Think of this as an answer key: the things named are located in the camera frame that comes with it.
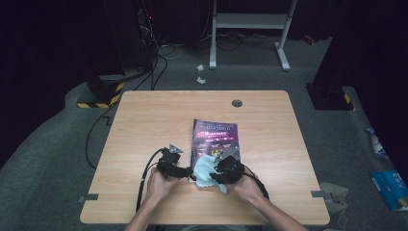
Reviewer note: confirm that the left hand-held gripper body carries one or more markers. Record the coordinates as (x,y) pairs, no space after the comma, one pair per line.
(168,162)

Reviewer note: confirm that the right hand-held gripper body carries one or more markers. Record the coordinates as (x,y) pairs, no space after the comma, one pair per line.
(231,170)

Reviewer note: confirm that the light blue cloth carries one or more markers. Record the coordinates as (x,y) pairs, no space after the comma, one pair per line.
(203,170)

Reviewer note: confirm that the glossy magazine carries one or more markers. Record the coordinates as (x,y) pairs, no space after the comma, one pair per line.
(215,136)

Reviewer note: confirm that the person's right hand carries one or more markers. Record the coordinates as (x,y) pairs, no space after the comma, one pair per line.
(248,191)

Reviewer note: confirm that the person's left hand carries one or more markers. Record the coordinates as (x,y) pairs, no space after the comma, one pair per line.
(158,187)

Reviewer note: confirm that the person's dark clothing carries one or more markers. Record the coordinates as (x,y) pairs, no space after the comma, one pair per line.
(215,228)

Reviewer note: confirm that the grey round table grommet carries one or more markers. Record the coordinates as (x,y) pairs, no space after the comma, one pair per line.
(237,103)

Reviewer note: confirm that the crumpled white paper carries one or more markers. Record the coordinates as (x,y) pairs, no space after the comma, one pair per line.
(200,67)
(200,80)

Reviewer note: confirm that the black yellow striped base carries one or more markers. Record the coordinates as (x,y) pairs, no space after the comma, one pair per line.
(102,93)
(330,97)

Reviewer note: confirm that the dark equipment rack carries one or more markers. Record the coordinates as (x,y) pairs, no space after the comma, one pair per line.
(146,32)

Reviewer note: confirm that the white and blue packet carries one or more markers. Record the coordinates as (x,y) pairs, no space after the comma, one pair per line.
(377,142)

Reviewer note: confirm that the white metal stand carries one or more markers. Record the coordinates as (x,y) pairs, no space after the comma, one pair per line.
(250,20)

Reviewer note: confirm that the small red object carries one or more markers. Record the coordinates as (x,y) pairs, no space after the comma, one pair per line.
(309,39)

